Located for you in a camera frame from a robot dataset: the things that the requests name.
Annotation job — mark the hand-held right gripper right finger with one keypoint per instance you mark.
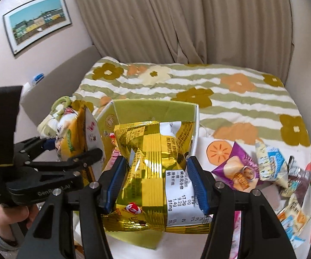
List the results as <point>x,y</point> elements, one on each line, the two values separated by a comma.
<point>198,186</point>

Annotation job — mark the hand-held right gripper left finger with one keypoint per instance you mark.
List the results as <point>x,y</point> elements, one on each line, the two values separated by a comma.
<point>116,184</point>

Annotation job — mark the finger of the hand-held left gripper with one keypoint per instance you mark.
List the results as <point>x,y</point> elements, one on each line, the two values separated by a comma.
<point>88,157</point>
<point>49,143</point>

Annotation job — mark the yellow snack packet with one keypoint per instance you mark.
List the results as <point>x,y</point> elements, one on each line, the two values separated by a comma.
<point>72,137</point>

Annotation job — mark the gold checkered snack packet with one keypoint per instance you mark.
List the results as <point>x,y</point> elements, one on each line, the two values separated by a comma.
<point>150,167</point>

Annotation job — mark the purple snack packet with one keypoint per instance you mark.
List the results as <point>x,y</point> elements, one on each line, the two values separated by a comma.
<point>240,151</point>

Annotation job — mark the green cardboard box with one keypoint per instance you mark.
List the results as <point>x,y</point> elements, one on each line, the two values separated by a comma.
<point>150,110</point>

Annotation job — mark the person's left hand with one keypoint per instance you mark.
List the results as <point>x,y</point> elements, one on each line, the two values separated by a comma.
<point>1,218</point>

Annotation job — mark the pink snack packet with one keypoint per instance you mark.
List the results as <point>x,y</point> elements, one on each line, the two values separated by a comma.
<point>115,153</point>

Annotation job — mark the white paper piece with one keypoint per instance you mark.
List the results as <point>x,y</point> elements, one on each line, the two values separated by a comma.
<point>26,90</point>

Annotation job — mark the blue white small object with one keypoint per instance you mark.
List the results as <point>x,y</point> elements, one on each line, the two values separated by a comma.
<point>38,78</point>

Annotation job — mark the grey headboard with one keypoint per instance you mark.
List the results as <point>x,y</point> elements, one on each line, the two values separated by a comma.
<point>63,75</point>

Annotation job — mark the floral striped blanket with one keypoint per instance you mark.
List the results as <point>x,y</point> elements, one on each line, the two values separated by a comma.
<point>225,99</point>

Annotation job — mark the small silver snack packet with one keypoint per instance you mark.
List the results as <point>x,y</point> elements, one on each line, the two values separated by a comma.
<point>294,166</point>

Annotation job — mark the white orange snack packet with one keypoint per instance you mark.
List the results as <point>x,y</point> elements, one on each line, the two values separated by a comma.
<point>295,215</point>

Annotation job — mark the framed houses picture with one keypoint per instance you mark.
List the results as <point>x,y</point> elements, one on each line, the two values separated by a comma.
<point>36,21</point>

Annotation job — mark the beige curtain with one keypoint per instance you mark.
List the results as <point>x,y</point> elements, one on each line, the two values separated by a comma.
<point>171,19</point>

